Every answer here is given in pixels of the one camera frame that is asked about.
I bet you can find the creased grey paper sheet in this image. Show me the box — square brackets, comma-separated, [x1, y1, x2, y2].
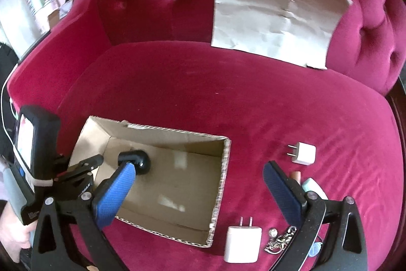
[211, 0, 353, 70]

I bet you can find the dark cloth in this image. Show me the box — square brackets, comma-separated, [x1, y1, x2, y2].
[0, 42, 20, 75]

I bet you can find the small brown cardboard box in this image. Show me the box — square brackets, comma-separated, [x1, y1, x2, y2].
[47, 11, 60, 28]

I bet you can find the large white charger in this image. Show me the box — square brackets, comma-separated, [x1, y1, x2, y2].
[224, 216, 263, 264]

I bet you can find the small white charger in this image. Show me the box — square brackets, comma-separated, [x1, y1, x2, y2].
[287, 142, 317, 167]

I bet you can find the dark wooden bed frame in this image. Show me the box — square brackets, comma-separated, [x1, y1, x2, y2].
[385, 77, 406, 138]

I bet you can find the metal keychain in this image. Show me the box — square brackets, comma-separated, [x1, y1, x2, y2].
[262, 225, 323, 258]

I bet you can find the red velvet tufted sofa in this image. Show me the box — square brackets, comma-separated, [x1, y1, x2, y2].
[6, 0, 402, 271]

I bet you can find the person's left hand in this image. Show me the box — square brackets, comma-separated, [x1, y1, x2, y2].
[0, 204, 34, 251]

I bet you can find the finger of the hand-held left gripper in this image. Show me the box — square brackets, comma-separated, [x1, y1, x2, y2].
[68, 154, 105, 179]

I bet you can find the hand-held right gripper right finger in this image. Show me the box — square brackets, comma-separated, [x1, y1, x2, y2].
[263, 161, 368, 271]

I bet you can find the mint green tube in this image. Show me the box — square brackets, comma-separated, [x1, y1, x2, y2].
[301, 178, 329, 200]

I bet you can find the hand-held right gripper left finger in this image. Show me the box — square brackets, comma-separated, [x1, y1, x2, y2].
[32, 161, 137, 271]

